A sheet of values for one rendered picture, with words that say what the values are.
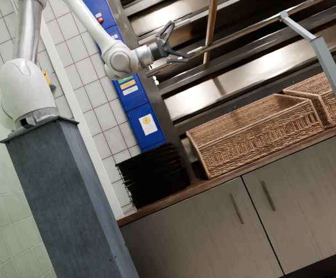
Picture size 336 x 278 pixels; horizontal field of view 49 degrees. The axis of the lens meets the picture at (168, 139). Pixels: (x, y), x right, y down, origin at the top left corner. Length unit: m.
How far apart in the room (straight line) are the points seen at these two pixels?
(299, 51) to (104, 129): 1.22
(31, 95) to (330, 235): 1.30
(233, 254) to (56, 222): 0.76
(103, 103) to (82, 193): 1.06
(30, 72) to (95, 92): 0.90
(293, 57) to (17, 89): 1.53
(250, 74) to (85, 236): 1.38
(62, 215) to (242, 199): 0.75
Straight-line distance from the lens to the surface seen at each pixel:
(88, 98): 2.25
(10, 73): 1.40
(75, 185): 1.25
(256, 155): 1.67
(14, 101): 1.37
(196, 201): 1.60
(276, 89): 2.22
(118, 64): 1.43
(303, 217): 1.67
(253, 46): 2.26
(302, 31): 1.79
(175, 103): 2.17
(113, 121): 2.20
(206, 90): 2.18
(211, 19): 1.56
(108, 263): 1.26
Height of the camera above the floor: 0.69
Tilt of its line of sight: 4 degrees up
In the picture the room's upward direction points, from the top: 23 degrees counter-clockwise
